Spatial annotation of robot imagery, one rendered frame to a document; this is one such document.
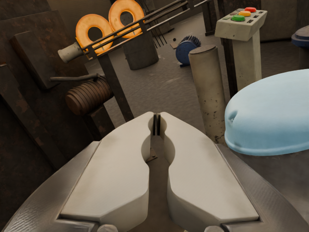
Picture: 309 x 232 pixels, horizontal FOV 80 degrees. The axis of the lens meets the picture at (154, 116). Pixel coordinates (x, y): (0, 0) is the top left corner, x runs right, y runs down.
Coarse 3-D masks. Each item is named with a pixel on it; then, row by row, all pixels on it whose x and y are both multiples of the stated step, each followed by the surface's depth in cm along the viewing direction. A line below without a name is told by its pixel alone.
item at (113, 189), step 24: (144, 120) 11; (120, 144) 9; (144, 144) 9; (96, 168) 7; (120, 168) 8; (144, 168) 8; (72, 192) 6; (96, 192) 6; (120, 192) 6; (144, 192) 7; (72, 216) 6; (96, 216) 6; (120, 216) 6; (144, 216) 7
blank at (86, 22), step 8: (88, 16) 76; (96, 16) 77; (80, 24) 77; (88, 24) 77; (96, 24) 78; (104, 24) 79; (80, 32) 78; (104, 32) 80; (112, 32) 81; (80, 40) 79; (88, 40) 79; (104, 40) 81; (104, 48) 82
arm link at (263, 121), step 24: (288, 72) 21; (240, 96) 20; (264, 96) 18; (288, 96) 17; (240, 120) 17; (264, 120) 15; (288, 120) 14; (240, 144) 18; (264, 144) 16; (288, 144) 14; (264, 168) 17; (288, 168) 16; (288, 192) 17
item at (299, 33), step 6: (300, 30) 88; (306, 30) 85; (294, 36) 87; (300, 36) 81; (306, 36) 78; (294, 42) 84; (300, 42) 80; (306, 42) 78; (300, 48) 87; (306, 48) 80; (300, 54) 87; (306, 54) 83; (300, 60) 88; (306, 60) 84; (300, 66) 89; (306, 66) 85
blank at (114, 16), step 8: (120, 0) 78; (128, 0) 78; (112, 8) 78; (120, 8) 79; (128, 8) 79; (136, 8) 80; (112, 16) 79; (136, 16) 81; (112, 24) 80; (120, 24) 81; (136, 24) 83; (120, 32) 82; (136, 32) 84
